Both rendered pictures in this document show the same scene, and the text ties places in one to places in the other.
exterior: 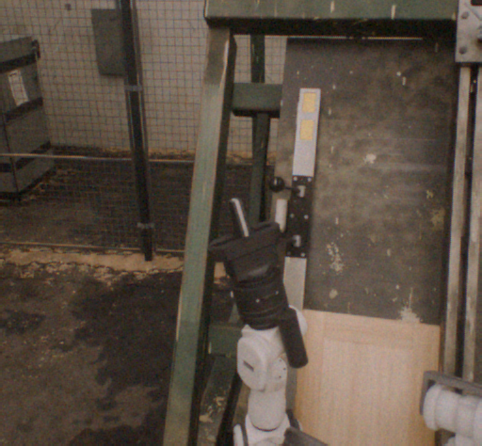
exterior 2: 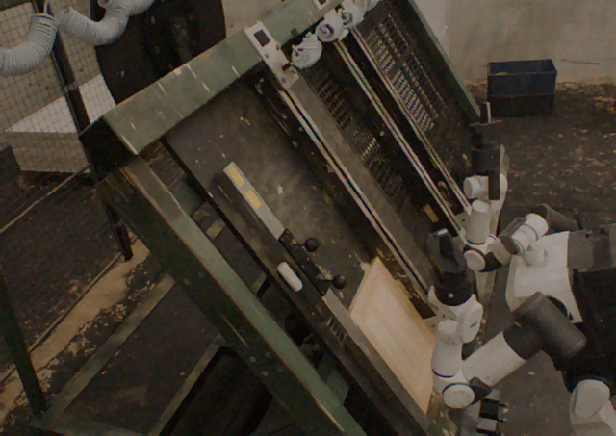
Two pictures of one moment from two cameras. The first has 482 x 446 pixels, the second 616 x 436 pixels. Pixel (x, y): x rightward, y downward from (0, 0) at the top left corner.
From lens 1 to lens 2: 1.32 m
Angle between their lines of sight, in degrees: 66
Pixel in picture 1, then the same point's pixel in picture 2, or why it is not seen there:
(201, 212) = (270, 327)
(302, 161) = (271, 223)
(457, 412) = (528, 235)
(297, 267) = (330, 296)
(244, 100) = not seen: hidden behind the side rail
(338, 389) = (388, 341)
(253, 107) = not seen: hidden behind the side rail
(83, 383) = not seen: outside the picture
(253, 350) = (478, 308)
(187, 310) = (329, 404)
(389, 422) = (407, 328)
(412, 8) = (242, 64)
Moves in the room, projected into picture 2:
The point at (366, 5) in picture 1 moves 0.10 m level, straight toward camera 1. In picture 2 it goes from (220, 74) to (256, 75)
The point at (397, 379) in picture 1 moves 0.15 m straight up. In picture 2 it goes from (392, 303) to (390, 265)
